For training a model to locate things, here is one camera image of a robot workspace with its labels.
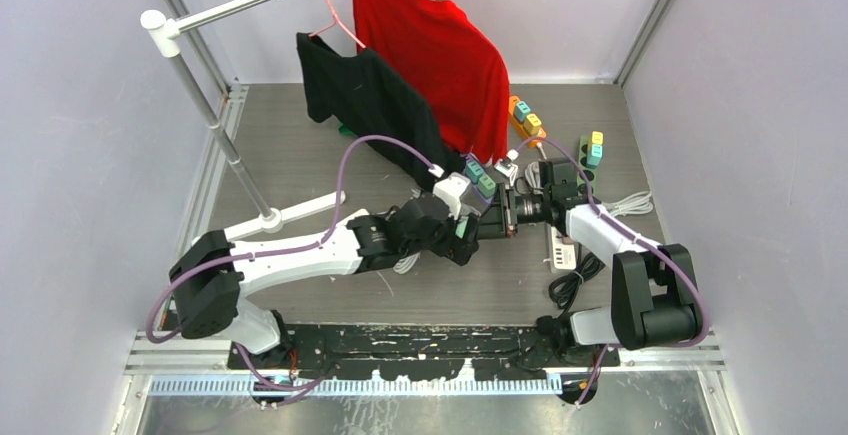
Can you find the green plug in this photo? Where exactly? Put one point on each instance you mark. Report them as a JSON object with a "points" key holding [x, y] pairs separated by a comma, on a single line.
{"points": [[461, 228]]}

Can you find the purple power strip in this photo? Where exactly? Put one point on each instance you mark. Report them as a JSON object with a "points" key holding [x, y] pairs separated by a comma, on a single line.
{"points": [[489, 187]]}

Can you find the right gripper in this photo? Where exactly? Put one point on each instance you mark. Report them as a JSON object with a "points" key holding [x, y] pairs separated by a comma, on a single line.
{"points": [[500, 218]]}

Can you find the green power strip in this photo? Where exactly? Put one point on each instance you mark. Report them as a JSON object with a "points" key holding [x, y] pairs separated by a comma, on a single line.
{"points": [[590, 153]]}

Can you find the metal clothes rack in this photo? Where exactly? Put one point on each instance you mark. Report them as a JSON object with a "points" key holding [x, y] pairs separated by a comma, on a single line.
{"points": [[165, 32]]}

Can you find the white power strip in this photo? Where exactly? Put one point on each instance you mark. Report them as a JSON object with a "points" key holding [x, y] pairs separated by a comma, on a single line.
{"points": [[562, 256]]}

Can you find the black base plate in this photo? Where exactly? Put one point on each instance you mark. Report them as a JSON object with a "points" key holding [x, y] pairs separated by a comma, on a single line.
{"points": [[420, 352]]}

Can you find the orange power strip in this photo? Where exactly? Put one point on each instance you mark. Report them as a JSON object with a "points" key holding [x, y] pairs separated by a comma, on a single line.
{"points": [[524, 120]]}

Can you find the red sweater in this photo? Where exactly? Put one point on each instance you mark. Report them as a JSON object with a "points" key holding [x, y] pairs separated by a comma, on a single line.
{"points": [[436, 48]]}

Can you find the black garment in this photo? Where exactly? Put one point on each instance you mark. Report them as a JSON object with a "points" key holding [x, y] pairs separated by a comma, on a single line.
{"points": [[365, 94]]}

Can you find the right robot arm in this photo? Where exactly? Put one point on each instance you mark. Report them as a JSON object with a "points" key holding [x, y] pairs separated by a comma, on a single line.
{"points": [[654, 299]]}

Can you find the pink hanger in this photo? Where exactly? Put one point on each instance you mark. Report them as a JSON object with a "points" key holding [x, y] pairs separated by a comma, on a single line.
{"points": [[338, 23]]}

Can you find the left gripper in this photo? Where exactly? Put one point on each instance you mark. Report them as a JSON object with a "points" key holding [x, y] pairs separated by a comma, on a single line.
{"points": [[456, 249]]}

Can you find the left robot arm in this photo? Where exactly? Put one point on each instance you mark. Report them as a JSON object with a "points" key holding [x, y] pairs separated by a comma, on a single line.
{"points": [[214, 278]]}

